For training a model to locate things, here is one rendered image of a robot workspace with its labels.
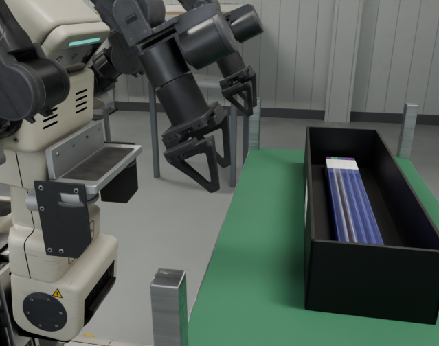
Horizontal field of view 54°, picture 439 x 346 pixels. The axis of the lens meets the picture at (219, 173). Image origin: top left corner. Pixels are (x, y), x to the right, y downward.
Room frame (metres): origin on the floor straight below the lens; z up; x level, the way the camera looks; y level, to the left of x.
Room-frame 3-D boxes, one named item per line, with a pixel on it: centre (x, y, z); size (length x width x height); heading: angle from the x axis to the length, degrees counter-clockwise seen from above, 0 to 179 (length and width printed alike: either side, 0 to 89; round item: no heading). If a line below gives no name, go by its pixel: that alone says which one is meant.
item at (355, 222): (0.75, -0.26, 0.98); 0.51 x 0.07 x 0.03; 170
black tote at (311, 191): (0.75, -0.25, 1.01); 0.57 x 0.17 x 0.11; 170
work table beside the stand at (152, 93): (3.42, 0.15, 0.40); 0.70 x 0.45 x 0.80; 73
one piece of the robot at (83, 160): (0.85, 0.28, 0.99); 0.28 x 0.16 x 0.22; 170
